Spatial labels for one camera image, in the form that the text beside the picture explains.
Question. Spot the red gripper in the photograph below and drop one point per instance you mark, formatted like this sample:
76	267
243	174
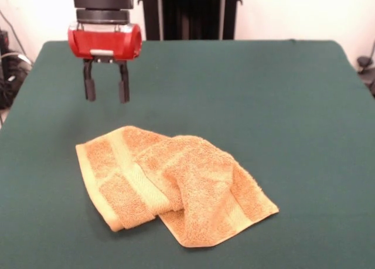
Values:
102	42

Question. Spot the orange terry towel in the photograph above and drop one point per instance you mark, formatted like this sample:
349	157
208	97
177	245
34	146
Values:
205	178

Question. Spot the dark green table cloth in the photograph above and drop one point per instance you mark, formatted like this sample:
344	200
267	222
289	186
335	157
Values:
263	105

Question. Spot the small black stand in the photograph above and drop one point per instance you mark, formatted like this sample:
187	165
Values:
364	62

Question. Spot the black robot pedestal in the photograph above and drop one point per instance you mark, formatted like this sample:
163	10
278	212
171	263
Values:
190	14

